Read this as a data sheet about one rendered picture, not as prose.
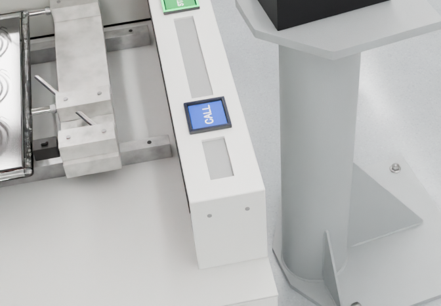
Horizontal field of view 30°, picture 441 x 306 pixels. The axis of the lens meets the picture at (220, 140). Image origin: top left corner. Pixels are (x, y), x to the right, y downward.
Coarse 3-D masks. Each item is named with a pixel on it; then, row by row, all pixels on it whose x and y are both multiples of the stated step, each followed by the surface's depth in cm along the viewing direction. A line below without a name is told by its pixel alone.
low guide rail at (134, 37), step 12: (108, 36) 140; (120, 36) 139; (132, 36) 140; (144, 36) 140; (36, 48) 139; (48, 48) 138; (108, 48) 141; (120, 48) 141; (36, 60) 140; (48, 60) 140
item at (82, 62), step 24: (72, 24) 138; (96, 24) 137; (72, 48) 133; (96, 48) 133; (72, 72) 129; (96, 72) 129; (72, 120) 122; (96, 120) 121; (72, 168) 116; (96, 168) 117; (120, 168) 118
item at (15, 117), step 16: (0, 32) 134; (16, 32) 134; (0, 48) 131; (16, 48) 131; (0, 64) 128; (16, 64) 128; (0, 80) 126; (16, 80) 126; (0, 96) 124; (16, 96) 123; (0, 112) 121; (16, 112) 121; (0, 128) 119; (16, 128) 118; (0, 144) 116; (16, 144) 116; (0, 160) 114; (16, 160) 114
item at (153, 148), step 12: (120, 144) 122; (132, 144) 122; (144, 144) 121; (156, 144) 121; (168, 144) 121; (60, 156) 121; (132, 156) 122; (144, 156) 122; (156, 156) 123; (168, 156) 123; (36, 168) 120; (48, 168) 120; (60, 168) 121; (12, 180) 121; (24, 180) 121; (36, 180) 122
